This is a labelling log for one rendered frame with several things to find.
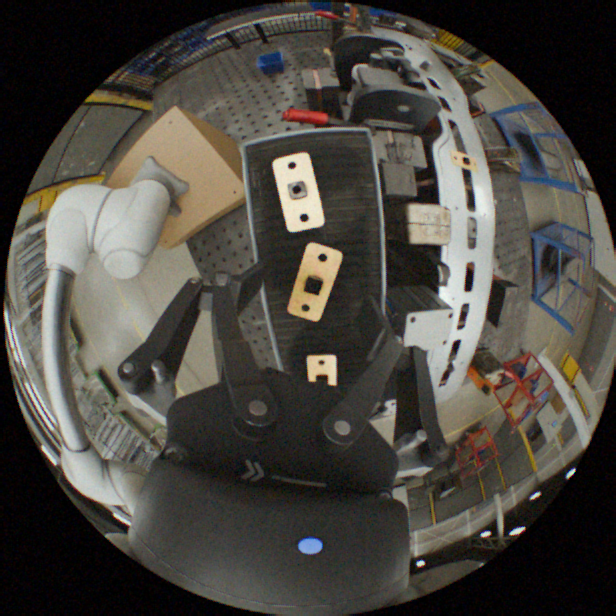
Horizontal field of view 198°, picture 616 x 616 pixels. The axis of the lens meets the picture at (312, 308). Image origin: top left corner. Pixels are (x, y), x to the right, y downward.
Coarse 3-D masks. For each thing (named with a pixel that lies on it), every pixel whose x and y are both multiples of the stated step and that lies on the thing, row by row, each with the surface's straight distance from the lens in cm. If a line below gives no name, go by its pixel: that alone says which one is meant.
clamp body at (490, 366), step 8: (456, 344) 83; (480, 344) 83; (456, 352) 84; (480, 352) 78; (488, 352) 79; (472, 360) 74; (480, 360) 73; (488, 360) 76; (496, 360) 77; (480, 368) 71; (488, 368) 72; (496, 368) 73; (488, 376) 70; (496, 376) 74
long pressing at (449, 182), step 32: (384, 32) 88; (416, 64) 70; (448, 96) 64; (448, 128) 54; (448, 160) 48; (480, 160) 57; (448, 192) 46; (480, 192) 53; (480, 224) 52; (448, 256) 46; (480, 256) 52; (448, 288) 48; (480, 288) 55; (480, 320) 60; (448, 352) 58; (448, 384) 69
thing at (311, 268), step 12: (312, 252) 21; (324, 252) 21; (336, 252) 21; (312, 264) 22; (324, 264) 22; (336, 264) 22; (300, 276) 22; (312, 276) 22; (324, 276) 22; (300, 288) 23; (312, 288) 22; (324, 288) 22; (300, 300) 23; (312, 300) 23; (324, 300) 23; (300, 312) 24; (312, 312) 24
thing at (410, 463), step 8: (416, 432) 9; (424, 432) 10; (400, 440) 10; (408, 440) 10; (416, 440) 9; (400, 448) 9; (408, 448) 10; (416, 448) 10; (400, 456) 9; (408, 456) 9; (416, 456) 10; (400, 464) 9; (408, 464) 9; (416, 464) 9; (400, 472) 9; (408, 472) 9; (416, 472) 10; (424, 472) 10
